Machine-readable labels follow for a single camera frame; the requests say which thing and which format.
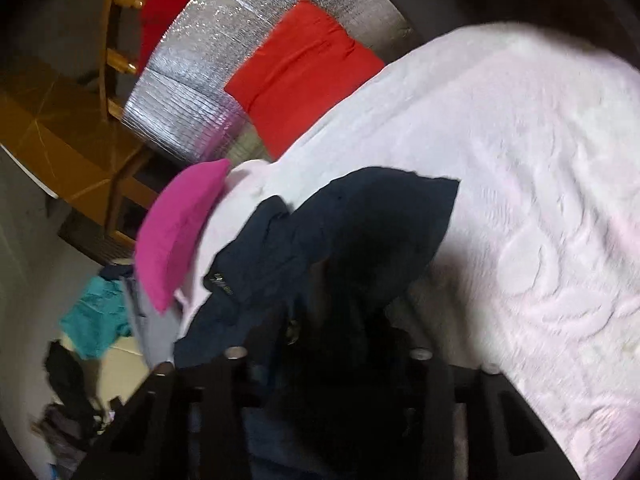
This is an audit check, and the black bag on sofa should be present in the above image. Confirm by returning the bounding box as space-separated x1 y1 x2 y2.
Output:
43 340 99 428

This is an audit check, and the teal garment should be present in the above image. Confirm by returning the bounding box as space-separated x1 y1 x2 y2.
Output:
60 275 132 360

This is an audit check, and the red square pillow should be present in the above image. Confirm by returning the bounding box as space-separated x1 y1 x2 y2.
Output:
224 0 385 159

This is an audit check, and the white pink bed blanket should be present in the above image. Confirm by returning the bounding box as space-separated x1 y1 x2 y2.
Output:
182 24 639 479

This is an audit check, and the navy blue padded jacket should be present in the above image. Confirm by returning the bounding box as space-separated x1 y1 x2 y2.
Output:
174 167 459 479

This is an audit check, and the magenta pillow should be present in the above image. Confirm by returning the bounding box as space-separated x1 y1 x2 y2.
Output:
134 159 230 314

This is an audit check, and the silver foil insulation panel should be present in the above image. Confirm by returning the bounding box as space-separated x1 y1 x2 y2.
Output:
122 0 420 165

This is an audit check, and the wooden spindle railing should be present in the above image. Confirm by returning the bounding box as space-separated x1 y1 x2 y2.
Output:
98 0 145 122

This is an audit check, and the cream leather sofa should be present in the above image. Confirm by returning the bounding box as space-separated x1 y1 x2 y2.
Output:
61 334 149 412

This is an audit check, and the wooden cabinet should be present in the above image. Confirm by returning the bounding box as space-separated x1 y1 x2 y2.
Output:
1 58 157 249

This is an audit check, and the grey folded garment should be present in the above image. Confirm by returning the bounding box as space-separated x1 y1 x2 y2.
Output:
122 275 181 370

